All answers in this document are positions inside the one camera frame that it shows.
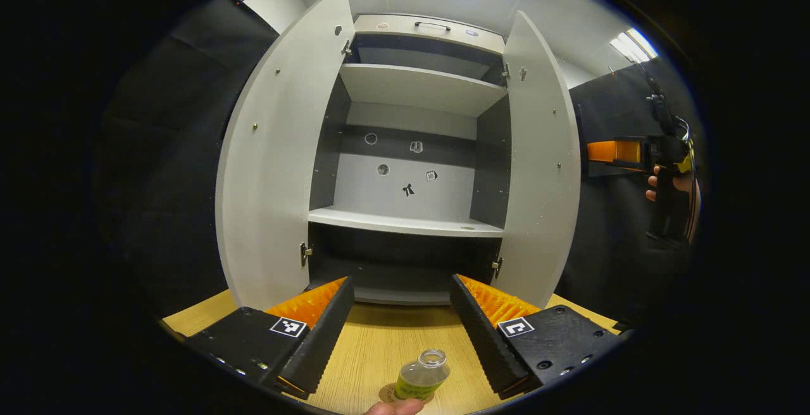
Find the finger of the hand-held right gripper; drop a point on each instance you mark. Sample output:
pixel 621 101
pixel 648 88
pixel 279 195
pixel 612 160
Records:
pixel 614 151

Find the white cabinet door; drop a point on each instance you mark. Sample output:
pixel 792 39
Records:
pixel 538 181
pixel 278 168

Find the black backdrop cloth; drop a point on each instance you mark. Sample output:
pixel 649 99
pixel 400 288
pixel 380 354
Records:
pixel 164 181

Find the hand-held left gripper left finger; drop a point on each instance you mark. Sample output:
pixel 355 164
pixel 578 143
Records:
pixel 323 339

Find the green label plastic bottle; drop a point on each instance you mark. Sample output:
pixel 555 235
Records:
pixel 421 377

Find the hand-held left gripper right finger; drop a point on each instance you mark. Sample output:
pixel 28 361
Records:
pixel 484 339

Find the small ceiling light panel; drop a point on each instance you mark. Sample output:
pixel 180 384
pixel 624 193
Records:
pixel 633 45

